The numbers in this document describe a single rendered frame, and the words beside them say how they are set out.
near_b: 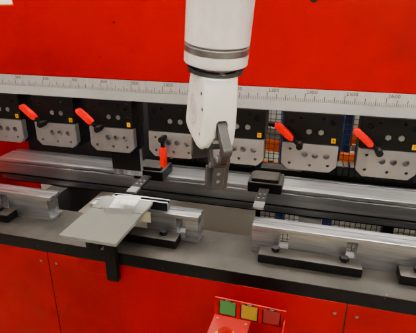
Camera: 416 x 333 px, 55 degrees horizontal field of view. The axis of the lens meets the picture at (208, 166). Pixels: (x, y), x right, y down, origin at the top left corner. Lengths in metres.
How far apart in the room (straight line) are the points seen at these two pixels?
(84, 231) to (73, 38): 0.56
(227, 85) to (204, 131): 0.07
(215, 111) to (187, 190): 1.07
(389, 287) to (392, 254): 0.10
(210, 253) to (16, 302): 0.79
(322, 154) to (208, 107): 0.67
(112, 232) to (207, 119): 0.74
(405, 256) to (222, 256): 0.53
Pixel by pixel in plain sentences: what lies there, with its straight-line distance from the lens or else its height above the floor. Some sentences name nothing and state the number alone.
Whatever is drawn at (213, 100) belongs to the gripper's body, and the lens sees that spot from 0.51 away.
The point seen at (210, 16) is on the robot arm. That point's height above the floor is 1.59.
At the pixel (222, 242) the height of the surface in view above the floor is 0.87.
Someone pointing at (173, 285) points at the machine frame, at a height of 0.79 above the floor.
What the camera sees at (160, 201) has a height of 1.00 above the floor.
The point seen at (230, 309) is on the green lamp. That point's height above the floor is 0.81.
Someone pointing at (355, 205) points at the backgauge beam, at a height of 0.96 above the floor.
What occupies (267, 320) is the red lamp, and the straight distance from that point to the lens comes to 1.19.
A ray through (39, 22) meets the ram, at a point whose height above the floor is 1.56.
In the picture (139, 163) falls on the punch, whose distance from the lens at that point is 1.32.
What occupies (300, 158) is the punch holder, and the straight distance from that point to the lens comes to 1.14.
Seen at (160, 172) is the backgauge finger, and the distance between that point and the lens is 1.52.
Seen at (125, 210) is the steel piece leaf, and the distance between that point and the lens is 1.28.
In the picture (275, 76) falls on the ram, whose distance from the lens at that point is 1.10.
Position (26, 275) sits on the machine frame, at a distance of 1.61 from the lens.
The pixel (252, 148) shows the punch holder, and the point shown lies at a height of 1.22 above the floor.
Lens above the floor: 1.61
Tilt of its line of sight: 22 degrees down
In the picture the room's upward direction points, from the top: straight up
